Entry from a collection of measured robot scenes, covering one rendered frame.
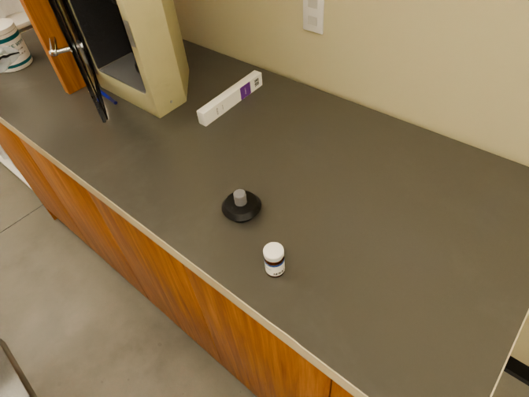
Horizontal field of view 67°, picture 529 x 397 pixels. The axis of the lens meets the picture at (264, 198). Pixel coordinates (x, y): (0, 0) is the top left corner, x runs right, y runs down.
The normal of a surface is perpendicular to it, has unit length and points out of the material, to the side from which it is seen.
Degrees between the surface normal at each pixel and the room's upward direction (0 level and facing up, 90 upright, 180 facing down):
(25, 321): 0
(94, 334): 0
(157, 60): 90
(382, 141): 0
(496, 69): 90
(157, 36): 90
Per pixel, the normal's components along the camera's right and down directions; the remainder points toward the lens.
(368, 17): -0.65, 0.59
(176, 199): -0.07, -0.68
